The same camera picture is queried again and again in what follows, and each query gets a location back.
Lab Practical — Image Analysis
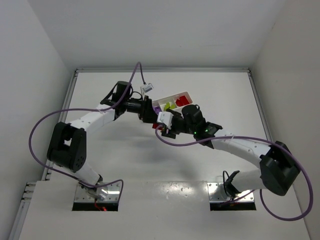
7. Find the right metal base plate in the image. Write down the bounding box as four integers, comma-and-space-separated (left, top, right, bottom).
207, 181, 255, 204

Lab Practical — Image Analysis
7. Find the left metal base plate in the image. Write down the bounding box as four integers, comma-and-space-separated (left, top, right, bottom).
74, 183, 122, 204

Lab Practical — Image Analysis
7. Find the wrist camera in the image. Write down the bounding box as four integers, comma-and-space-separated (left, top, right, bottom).
156, 111, 174, 130
140, 83, 154, 94

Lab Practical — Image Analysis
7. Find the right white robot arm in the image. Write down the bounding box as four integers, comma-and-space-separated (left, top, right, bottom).
157, 104, 300, 197

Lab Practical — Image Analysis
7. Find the white three-compartment tray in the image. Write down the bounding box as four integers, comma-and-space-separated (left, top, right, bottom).
152, 91, 193, 114

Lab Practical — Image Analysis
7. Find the metal base plate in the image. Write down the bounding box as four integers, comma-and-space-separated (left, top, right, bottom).
207, 181, 255, 204
74, 183, 122, 204

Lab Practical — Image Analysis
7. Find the red curved lego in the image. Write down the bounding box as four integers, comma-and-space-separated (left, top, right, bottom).
175, 95, 190, 107

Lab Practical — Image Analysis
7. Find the small red lego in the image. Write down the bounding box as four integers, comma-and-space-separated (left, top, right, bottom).
152, 123, 159, 129

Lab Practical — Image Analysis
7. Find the purple rounded lego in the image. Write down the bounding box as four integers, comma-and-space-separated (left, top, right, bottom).
154, 106, 162, 114

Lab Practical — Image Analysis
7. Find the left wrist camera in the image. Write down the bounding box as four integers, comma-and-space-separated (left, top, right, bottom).
140, 83, 154, 94

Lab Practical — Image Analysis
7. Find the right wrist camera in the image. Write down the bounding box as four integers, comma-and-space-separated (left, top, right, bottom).
156, 111, 174, 130

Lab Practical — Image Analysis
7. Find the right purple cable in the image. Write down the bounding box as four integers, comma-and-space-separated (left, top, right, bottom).
155, 124, 314, 222

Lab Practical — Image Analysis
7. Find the green curved lego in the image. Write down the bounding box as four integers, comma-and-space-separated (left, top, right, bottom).
163, 102, 177, 112

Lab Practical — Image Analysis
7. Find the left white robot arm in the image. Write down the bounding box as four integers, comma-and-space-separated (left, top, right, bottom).
46, 81, 157, 189

